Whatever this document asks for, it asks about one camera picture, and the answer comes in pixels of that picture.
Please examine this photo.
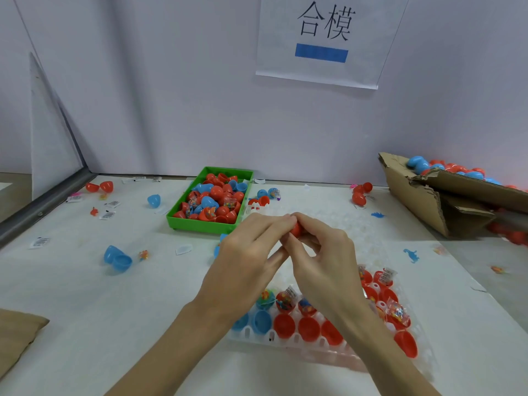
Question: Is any small capsule cluster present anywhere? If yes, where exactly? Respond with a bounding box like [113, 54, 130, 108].
[250, 187, 282, 206]

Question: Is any person's left hand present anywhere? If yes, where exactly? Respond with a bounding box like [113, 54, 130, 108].
[195, 212, 298, 328]

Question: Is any green plastic tray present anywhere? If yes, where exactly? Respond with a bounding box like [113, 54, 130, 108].
[167, 166, 255, 236]

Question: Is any person's right forearm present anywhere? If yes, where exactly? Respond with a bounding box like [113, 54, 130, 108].
[338, 296, 442, 396]

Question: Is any person's right hand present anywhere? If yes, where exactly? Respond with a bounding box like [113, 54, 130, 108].
[280, 212, 374, 325]

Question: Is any person's left forearm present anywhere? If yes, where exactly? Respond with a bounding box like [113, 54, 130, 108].
[107, 305, 242, 396]

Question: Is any cardboard box of capsules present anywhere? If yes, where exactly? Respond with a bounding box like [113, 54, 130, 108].
[378, 152, 528, 238]

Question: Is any clear plastic egg tray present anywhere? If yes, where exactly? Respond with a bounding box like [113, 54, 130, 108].
[213, 206, 437, 380]

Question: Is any flat brown cardboard sheet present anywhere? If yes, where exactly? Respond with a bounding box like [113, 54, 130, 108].
[0, 307, 51, 380]

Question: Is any blue egg shell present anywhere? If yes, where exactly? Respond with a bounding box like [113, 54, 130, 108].
[103, 245, 134, 273]

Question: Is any grey metal rail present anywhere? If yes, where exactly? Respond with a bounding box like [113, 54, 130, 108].
[0, 167, 94, 246]

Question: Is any clear triangular panel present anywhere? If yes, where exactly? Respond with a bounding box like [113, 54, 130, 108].
[29, 53, 85, 200]

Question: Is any white paper sign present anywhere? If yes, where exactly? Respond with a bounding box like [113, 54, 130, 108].
[255, 0, 411, 90]

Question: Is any pile of finished eggs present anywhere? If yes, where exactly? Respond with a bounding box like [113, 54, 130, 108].
[406, 156, 528, 190]

